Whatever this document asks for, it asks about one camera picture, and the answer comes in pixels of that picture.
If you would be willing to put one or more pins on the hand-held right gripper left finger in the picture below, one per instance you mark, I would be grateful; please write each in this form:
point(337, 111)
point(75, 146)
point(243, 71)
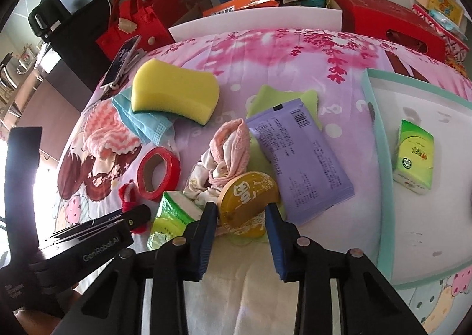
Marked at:
point(206, 242)

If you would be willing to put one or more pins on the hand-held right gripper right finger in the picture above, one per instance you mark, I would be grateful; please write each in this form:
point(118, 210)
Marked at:
point(274, 246)

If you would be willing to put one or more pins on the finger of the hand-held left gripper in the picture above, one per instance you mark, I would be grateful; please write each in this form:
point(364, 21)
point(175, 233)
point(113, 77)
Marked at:
point(137, 215)

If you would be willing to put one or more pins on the green tissue packet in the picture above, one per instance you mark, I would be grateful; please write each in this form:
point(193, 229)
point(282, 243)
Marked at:
point(413, 158)
point(169, 213)

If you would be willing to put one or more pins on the red tape roll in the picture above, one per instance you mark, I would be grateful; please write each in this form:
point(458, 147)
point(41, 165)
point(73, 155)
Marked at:
point(173, 172)

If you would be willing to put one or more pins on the purple wet wipes packet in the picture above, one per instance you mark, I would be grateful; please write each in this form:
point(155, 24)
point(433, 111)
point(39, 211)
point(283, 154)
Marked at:
point(302, 161)

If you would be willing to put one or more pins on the yellow sponge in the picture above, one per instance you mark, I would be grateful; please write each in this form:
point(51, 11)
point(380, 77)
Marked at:
point(173, 91)

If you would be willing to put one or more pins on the green cloth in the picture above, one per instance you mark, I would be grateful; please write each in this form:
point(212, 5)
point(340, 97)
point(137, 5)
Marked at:
point(273, 99)

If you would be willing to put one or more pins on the white tray with teal rim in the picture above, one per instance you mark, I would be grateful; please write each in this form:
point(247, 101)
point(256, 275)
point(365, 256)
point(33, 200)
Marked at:
point(424, 99)

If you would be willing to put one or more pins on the person's left forearm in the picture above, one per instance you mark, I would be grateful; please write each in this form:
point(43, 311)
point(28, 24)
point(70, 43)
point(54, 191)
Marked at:
point(37, 322)

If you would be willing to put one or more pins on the blue face mask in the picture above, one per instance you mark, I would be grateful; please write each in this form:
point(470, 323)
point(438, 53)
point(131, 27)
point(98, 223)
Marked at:
point(147, 128)

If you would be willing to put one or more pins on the pink zigzag knitted cloth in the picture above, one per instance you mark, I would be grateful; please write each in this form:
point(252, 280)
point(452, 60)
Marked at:
point(107, 132)

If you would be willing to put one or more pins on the smartphone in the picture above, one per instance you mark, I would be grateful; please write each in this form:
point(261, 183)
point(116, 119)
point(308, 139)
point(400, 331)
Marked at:
point(121, 58)

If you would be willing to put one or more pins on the phone stand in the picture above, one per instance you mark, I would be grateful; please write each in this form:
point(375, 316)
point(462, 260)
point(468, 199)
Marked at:
point(135, 55)

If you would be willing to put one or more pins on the red felt handbag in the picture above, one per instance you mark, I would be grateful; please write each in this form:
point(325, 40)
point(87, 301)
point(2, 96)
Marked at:
point(136, 21)

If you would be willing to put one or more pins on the dark red paper bag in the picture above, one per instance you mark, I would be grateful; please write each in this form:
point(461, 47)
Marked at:
point(173, 1)

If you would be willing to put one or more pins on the white foam board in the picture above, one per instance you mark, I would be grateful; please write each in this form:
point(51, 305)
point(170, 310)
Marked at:
point(258, 19)

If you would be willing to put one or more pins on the orange cardboard box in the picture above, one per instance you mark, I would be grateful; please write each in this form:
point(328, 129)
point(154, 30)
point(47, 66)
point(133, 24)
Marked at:
point(239, 3)

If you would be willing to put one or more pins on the red gift box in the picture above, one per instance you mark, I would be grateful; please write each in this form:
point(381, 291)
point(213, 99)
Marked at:
point(387, 17)

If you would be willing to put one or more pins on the red patterned box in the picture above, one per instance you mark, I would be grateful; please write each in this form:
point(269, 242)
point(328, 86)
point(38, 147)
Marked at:
point(451, 43)

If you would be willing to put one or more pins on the light blue packet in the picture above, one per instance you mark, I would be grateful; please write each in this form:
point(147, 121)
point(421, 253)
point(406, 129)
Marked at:
point(446, 21)

